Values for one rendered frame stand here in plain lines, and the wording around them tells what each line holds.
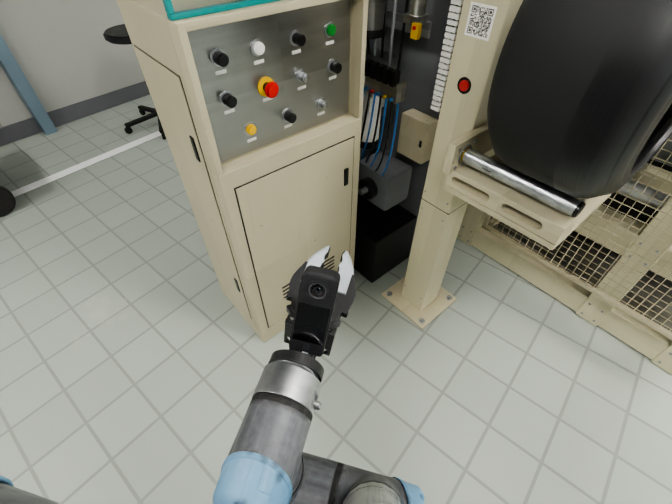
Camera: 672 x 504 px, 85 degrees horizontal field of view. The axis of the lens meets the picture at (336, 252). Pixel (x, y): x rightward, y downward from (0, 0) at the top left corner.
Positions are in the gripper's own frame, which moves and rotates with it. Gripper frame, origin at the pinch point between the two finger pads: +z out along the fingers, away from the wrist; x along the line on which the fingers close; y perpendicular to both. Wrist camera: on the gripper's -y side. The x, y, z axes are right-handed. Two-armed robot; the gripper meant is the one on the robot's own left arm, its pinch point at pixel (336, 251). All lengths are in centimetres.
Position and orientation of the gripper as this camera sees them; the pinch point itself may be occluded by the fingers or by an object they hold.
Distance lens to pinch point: 57.8
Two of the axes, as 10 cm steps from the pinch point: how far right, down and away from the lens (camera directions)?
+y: -1.3, 6.6, 7.4
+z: 2.5, -7.0, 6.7
